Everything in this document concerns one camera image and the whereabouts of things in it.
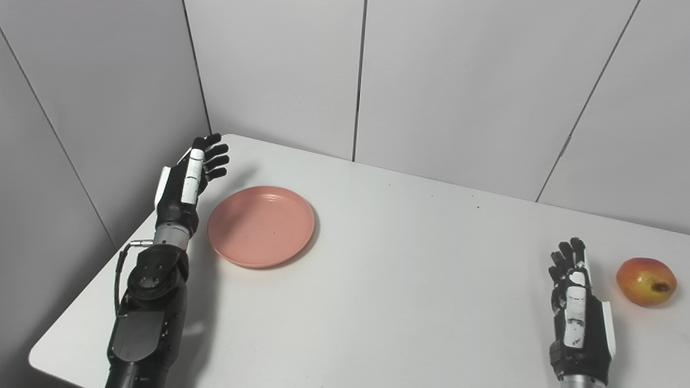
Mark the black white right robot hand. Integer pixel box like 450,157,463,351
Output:
548,237,617,384

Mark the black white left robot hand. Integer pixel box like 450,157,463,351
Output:
154,133,231,238

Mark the red yellow pomegranate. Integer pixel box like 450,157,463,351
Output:
616,258,678,307

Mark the pink round plate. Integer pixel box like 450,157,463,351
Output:
208,186,315,268

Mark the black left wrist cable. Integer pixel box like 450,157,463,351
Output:
114,239,154,316

